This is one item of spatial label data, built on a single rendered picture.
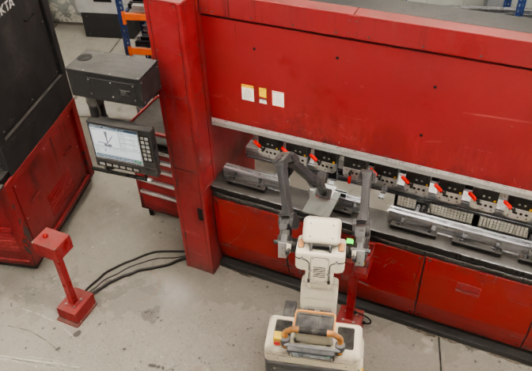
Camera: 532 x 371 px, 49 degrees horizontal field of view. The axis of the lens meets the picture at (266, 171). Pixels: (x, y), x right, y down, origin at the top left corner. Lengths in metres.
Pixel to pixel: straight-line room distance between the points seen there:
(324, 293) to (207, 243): 1.33
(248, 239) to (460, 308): 1.58
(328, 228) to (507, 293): 1.37
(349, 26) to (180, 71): 1.08
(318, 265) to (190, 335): 1.50
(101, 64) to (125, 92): 0.24
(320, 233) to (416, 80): 0.99
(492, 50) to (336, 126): 1.04
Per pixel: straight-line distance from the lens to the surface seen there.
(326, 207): 3.90
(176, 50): 3.63
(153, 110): 4.98
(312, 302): 3.65
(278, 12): 3.42
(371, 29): 3.27
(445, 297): 4.24
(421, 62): 3.31
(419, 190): 3.78
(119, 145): 3.84
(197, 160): 4.05
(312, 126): 3.73
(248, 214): 4.31
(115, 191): 5.78
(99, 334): 4.68
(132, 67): 3.61
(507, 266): 3.94
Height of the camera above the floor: 3.65
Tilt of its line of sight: 39 degrees down
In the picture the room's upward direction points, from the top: 2 degrees counter-clockwise
